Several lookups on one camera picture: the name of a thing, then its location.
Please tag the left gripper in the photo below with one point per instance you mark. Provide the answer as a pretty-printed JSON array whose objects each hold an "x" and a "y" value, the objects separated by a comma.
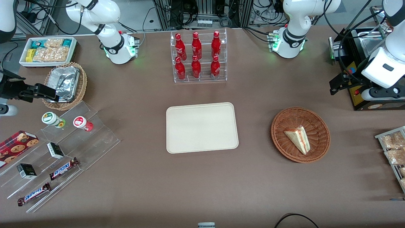
[{"x": 352, "y": 79}]

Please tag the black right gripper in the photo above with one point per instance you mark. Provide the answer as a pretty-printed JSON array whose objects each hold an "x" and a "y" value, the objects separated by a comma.
[{"x": 9, "y": 87}]

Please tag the triangular sandwich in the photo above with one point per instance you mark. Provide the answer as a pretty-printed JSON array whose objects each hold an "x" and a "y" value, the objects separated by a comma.
[{"x": 299, "y": 139}]

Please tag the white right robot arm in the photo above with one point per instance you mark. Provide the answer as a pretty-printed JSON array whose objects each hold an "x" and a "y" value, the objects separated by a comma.
[{"x": 117, "y": 50}]

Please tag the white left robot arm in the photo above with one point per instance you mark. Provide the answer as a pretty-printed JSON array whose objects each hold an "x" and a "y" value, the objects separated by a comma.
[{"x": 292, "y": 38}]

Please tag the light tan wicker basket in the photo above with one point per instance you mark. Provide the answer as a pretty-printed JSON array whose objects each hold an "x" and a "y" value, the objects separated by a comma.
[{"x": 82, "y": 85}]

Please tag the brown round wicker basket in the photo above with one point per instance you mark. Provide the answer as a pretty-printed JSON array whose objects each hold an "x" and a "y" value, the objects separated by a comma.
[{"x": 284, "y": 139}]

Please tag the cream plastic tray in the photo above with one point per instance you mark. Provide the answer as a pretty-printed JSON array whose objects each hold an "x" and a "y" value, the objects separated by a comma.
[{"x": 202, "y": 128}]

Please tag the black food warmer appliance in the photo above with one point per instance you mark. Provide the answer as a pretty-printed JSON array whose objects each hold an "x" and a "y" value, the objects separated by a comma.
[{"x": 356, "y": 98}]

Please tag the green lid yogurt cup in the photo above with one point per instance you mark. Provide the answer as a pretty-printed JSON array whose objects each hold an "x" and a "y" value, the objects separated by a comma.
[{"x": 50, "y": 118}]

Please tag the silver foil container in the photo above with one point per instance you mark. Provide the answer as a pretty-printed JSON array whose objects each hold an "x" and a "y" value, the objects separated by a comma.
[{"x": 65, "y": 82}]

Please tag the white rectangular snack bin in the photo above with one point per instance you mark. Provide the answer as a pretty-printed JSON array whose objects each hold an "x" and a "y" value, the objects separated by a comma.
[{"x": 23, "y": 61}]

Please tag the yellow snack packet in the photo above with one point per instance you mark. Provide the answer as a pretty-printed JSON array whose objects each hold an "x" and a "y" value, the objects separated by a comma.
[{"x": 30, "y": 55}]

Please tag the large clear cracker bag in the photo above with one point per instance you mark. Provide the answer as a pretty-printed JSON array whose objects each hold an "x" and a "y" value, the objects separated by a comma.
[{"x": 52, "y": 54}]

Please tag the stainless steel pan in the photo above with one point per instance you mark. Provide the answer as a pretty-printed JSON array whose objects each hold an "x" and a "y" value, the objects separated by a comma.
[{"x": 370, "y": 44}]

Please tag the teal snack packet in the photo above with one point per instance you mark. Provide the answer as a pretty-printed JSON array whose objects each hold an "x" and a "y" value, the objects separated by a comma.
[{"x": 38, "y": 43}]

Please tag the red lid yogurt cup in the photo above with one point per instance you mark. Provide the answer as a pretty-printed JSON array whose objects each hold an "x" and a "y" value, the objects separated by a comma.
[{"x": 79, "y": 122}]

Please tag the small clear cracker bag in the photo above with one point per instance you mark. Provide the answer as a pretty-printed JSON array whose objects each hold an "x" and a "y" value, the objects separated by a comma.
[{"x": 53, "y": 42}]

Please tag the red cookie box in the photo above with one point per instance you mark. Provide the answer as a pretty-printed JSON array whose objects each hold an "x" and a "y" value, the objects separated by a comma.
[{"x": 15, "y": 147}]

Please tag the small black box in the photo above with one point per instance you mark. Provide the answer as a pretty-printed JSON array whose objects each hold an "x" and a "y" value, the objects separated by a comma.
[
  {"x": 55, "y": 150},
  {"x": 26, "y": 171}
]

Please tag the clear bag of snacks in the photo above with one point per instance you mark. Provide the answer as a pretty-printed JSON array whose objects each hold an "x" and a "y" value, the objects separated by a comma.
[
  {"x": 394, "y": 141},
  {"x": 395, "y": 156}
]

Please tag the clear acrylic stepped shelf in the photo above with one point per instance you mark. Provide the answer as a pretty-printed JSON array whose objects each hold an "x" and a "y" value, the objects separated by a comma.
[{"x": 95, "y": 142}]

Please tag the brown Snickers bar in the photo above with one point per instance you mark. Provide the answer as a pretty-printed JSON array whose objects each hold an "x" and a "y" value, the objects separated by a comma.
[
  {"x": 63, "y": 168},
  {"x": 34, "y": 194}
]

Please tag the red cola bottle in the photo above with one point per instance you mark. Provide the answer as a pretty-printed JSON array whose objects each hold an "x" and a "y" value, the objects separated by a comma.
[
  {"x": 216, "y": 44},
  {"x": 180, "y": 69},
  {"x": 196, "y": 45},
  {"x": 180, "y": 46},
  {"x": 215, "y": 68},
  {"x": 196, "y": 68}
]

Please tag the clear acrylic bottle rack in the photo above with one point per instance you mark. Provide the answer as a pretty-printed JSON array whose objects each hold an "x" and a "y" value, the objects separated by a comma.
[{"x": 205, "y": 77}]

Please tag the small grey white object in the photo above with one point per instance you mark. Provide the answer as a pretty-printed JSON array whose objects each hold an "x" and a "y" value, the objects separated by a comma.
[{"x": 206, "y": 225}]

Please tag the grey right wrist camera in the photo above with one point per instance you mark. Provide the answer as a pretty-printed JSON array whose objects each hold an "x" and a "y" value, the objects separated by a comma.
[{"x": 8, "y": 110}]

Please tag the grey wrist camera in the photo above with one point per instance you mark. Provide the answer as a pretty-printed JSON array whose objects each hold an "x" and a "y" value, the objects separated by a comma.
[
  {"x": 8, "y": 110},
  {"x": 379, "y": 93}
]

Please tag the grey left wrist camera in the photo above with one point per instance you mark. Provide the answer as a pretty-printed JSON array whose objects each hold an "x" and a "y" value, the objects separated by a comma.
[{"x": 379, "y": 93}]

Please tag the aluminium frame equipment rack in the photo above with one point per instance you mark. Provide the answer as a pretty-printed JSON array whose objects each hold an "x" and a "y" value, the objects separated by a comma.
[{"x": 205, "y": 12}]

